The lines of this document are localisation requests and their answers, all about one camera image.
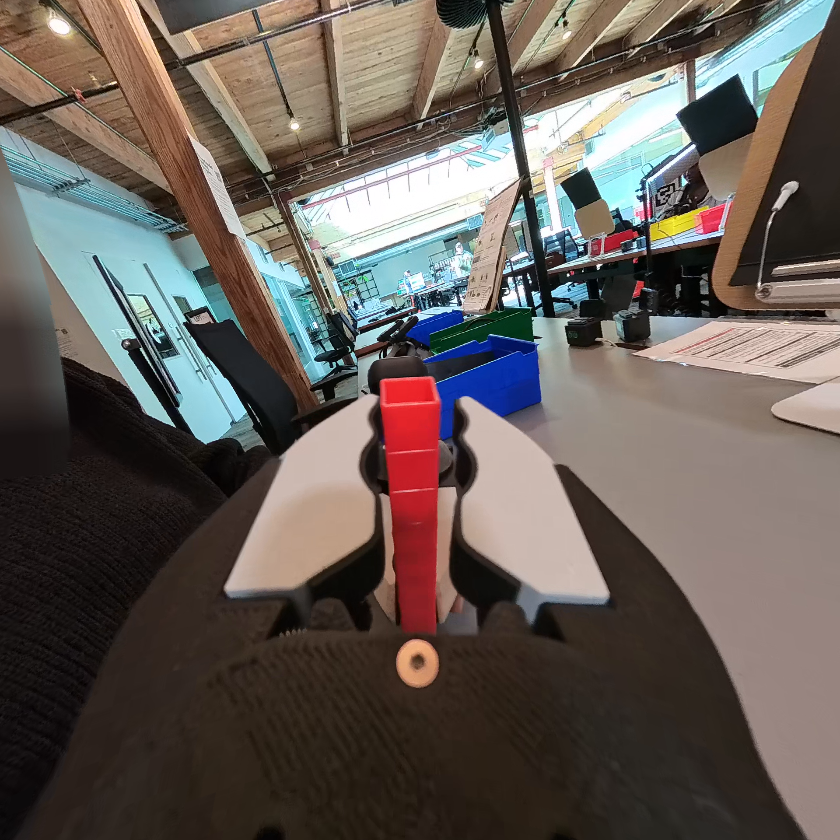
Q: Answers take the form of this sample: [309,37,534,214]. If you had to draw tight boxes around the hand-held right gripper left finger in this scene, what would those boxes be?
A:
[225,397,391,602]

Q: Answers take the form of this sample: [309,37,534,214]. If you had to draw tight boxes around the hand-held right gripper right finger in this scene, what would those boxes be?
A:
[448,395,613,607]

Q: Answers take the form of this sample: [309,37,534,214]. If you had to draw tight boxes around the red brick stick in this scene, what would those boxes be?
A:
[378,376,445,637]

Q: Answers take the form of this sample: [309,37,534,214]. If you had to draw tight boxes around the person's left forearm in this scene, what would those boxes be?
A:
[0,356,271,840]

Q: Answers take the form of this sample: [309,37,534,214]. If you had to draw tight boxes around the plain blue bin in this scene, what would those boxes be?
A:
[399,309,468,350]

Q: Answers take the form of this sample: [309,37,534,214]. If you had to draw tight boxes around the blue bin with sticker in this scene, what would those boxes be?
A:
[419,334,544,442]

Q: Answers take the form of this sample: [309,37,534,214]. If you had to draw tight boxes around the green storage bin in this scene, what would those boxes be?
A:
[428,306,538,357]

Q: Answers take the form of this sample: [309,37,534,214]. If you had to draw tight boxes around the brown cardboard board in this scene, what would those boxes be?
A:
[458,179,523,317]

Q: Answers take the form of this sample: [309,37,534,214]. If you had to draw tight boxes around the black office chair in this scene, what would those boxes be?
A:
[183,318,359,455]

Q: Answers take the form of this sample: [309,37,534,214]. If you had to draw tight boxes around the black device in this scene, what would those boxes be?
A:
[611,308,655,346]
[563,315,606,349]

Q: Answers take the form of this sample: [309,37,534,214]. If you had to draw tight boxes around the black metal pole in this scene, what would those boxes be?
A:
[482,0,560,321]

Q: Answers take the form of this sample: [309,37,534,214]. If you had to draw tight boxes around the white paper notice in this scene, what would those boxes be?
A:
[187,137,248,241]

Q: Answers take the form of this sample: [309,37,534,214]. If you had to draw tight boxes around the black framed floor sign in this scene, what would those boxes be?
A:
[88,252,193,435]

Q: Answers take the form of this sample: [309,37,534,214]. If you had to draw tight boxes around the printed paper sheets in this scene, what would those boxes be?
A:
[633,318,840,387]

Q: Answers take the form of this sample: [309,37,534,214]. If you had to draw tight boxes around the white stand base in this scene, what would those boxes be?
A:
[770,376,840,438]

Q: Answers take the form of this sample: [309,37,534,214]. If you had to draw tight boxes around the thick wooden post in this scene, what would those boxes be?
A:
[73,0,321,416]

